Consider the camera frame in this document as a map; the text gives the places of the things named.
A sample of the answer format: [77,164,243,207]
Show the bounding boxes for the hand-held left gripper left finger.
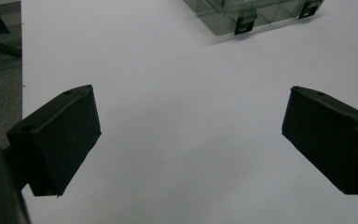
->
[6,84,103,198]

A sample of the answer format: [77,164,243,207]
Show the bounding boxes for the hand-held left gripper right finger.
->
[281,85,358,196]

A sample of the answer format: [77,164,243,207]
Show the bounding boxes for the clear plastic organizer box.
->
[183,0,325,36]

